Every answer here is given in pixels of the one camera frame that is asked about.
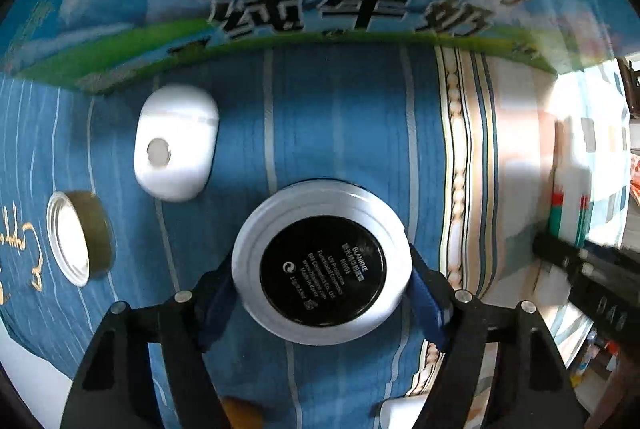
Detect white box red green stripes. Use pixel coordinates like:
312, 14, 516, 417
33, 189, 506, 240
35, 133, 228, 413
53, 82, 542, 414
547, 111, 608, 247

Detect olive and white jar lid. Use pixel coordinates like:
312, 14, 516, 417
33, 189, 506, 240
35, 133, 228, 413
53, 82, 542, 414
46, 191, 114, 287

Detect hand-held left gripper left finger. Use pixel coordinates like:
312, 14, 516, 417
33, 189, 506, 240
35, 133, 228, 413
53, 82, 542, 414
60, 266, 238, 429

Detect round white compact black label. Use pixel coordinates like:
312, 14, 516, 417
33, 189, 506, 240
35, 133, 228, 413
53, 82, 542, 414
231, 180, 414, 342

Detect dark blue gold-script box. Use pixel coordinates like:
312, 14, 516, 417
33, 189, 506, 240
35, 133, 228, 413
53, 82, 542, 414
0, 73, 98, 362

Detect small white object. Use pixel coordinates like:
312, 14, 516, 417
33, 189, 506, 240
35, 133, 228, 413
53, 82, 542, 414
379, 400, 431, 429

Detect white earbud case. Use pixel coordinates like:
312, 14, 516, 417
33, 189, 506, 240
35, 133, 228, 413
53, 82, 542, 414
133, 87, 221, 203

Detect blue striped bed sheet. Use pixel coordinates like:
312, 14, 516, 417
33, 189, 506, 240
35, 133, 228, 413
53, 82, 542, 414
0, 36, 566, 429

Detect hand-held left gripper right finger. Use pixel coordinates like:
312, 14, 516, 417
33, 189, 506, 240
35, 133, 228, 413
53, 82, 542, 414
409, 244, 589, 429

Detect orange object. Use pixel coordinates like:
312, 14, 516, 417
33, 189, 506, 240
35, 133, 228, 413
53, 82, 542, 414
220, 396, 266, 429

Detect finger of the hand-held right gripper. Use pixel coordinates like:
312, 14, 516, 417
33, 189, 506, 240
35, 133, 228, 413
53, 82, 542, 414
532, 233, 608, 274

